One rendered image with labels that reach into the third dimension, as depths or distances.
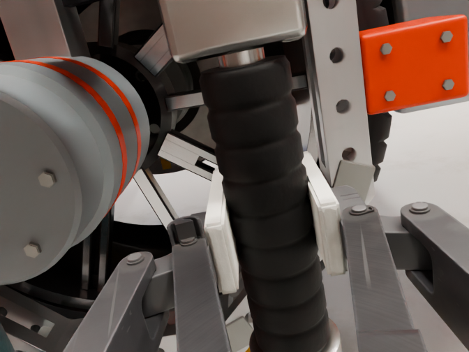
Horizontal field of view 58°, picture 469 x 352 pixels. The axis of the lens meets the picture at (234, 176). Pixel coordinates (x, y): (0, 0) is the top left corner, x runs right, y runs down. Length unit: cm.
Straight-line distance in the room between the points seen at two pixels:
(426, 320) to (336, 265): 129
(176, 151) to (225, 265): 35
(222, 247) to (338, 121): 25
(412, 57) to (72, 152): 28
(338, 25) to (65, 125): 23
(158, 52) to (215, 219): 35
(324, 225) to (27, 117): 17
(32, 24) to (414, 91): 33
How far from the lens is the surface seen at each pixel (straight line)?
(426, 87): 41
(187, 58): 16
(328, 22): 38
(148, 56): 49
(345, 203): 17
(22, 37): 42
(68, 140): 27
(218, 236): 15
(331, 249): 16
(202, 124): 76
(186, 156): 50
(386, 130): 50
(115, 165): 31
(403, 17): 68
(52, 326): 57
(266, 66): 16
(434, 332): 141
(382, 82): 40
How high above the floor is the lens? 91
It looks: 18 degrees down
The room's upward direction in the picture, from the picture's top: 12 degrees counter-clockwise
